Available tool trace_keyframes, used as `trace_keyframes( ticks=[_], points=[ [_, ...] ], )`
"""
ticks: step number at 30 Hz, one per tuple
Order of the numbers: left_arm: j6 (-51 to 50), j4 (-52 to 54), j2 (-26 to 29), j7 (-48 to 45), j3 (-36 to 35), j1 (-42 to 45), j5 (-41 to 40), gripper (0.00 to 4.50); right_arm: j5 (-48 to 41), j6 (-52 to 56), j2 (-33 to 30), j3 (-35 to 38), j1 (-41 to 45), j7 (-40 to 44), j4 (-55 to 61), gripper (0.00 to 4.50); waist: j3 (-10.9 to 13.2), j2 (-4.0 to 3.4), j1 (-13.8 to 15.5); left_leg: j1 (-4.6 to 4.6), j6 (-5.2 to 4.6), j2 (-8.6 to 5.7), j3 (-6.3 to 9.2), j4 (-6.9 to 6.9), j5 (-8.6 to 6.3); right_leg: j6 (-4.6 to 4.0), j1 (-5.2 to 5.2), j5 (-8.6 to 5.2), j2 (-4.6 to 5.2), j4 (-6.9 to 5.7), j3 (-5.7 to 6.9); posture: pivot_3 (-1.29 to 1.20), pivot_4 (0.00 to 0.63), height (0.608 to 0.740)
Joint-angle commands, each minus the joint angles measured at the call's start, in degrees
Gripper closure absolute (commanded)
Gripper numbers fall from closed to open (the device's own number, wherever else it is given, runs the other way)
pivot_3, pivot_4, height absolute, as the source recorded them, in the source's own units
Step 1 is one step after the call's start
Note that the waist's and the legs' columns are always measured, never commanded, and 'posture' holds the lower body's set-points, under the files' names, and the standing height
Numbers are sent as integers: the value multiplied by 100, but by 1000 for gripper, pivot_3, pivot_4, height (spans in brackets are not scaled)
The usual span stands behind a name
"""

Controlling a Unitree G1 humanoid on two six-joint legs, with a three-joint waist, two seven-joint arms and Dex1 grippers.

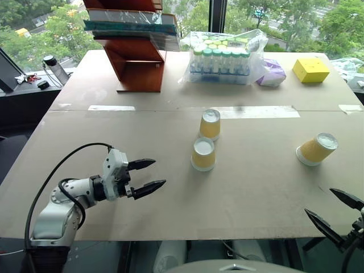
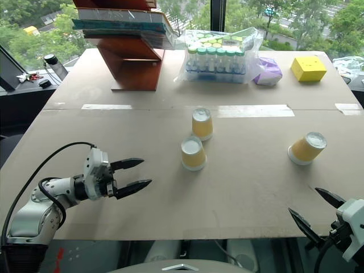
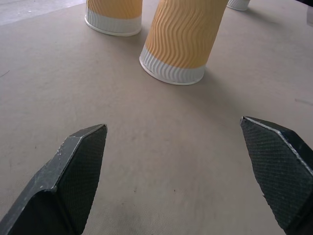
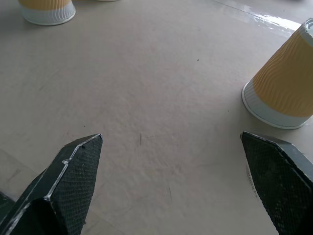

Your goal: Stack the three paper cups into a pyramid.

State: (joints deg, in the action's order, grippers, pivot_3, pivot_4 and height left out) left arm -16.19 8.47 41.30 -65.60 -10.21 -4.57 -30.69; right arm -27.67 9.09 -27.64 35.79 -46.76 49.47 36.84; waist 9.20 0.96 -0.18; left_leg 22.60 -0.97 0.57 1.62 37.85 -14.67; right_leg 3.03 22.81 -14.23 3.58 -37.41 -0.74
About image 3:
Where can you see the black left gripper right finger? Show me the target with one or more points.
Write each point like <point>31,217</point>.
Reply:
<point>276,166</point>

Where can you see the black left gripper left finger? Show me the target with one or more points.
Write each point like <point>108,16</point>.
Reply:
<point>73,181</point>

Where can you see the orange white ribbed paper cup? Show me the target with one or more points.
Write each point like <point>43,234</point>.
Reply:
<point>182,41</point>
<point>238,4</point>
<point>115,17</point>

